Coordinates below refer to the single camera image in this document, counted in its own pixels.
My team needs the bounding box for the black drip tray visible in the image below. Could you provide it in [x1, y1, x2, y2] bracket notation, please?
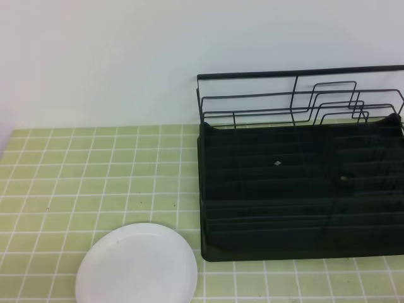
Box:
[197, 114, 403, 262]

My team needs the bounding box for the black wire dish rack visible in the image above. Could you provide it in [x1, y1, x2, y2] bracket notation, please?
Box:
[196, 64, 404, 253]

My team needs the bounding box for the white round plate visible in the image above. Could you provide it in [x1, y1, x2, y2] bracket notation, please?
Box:
[75, 223, 198, 302]

